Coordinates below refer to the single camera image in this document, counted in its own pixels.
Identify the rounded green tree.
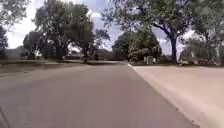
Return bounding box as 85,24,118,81
111,31,133,62

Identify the small dark tree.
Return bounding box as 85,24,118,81
68,23,111,64

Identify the round dense dark tree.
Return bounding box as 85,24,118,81
127,29,163,63

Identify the low white sign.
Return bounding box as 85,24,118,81
143,55,157,65

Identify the grey asphalt road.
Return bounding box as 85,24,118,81
0,62,198,128

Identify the grass strip behind concrete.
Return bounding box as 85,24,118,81
130,60,224,68

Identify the big tree with forked trunk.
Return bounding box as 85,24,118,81
101,0,204,64

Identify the large spreading tree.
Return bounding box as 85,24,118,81
32,0,95,61

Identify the grass verge beside road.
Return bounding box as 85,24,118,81
0,59,88,76

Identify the dark leafy tree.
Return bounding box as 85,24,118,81
19,30,44,61

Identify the wide pale concrete pavement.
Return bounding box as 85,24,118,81
127,63,224,128

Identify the pale building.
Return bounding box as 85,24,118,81
4,46,26,61

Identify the cluster of trees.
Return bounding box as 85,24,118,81
181,0,224,66

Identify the tree with overhanging branches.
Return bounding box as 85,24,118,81
0,0,32,61

